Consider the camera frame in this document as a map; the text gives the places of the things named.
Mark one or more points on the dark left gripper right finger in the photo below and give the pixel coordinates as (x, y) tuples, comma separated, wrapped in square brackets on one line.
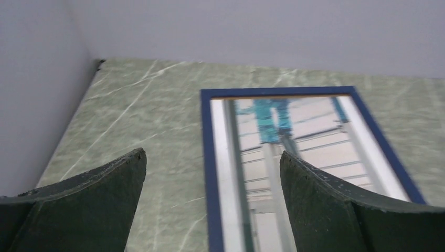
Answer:
[(327, 213)]

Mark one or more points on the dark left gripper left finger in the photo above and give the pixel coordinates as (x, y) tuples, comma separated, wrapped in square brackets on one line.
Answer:
[(92, 211)]

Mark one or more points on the blue wooden picture frame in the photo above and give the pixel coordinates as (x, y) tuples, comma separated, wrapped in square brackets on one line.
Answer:
[(245, 131)]

